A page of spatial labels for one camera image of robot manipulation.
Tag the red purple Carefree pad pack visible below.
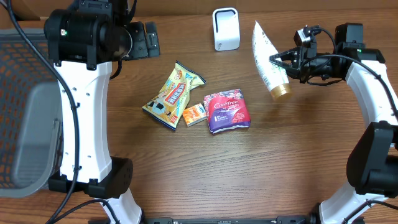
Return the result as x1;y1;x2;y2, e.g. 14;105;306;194
203;89;251;134

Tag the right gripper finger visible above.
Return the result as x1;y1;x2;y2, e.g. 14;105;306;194
269;60;300;79
269;47;300;62

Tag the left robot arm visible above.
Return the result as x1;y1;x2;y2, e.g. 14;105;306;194
44;1;145;223

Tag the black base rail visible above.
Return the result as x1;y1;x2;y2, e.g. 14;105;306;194
146;215;307;224

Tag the yellow snack bag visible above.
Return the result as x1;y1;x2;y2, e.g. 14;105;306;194
142;61;206;131

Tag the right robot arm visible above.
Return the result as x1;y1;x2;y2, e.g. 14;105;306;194
269;23;397;223

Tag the grey plastic shopping basket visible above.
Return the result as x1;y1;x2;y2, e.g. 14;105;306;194
1;29;63;198

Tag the white tube gold cap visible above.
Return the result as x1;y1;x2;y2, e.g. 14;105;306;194
252;21;292;101

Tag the white barcode scanner stand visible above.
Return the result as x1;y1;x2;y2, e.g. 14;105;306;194
212;7;240;51

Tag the orange tissue pack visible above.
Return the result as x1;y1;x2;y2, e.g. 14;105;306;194
182;103;207;127

